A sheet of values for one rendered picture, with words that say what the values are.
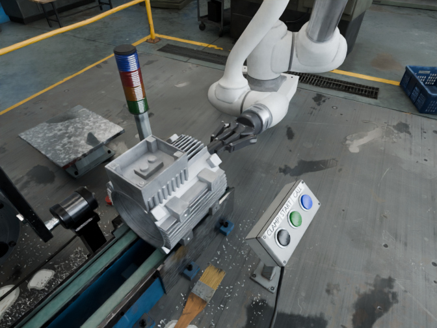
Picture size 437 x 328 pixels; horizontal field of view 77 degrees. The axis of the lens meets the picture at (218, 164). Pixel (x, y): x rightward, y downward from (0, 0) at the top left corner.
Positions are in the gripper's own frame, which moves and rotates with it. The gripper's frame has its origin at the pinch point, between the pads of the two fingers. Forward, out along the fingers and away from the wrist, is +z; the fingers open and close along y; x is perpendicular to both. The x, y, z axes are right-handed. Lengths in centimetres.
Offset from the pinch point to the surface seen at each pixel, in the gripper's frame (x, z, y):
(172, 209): -1.6, 22.9, 7.8
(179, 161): -9.0, 17.8, 4.9
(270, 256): 0.4, 18.5, 27.1
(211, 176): -3.3, 11.5, 8.5
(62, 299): 16.9, 42.6, -4.3
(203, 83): 14, -63, -52
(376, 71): 57, -336, 0
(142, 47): 72, -221, -283
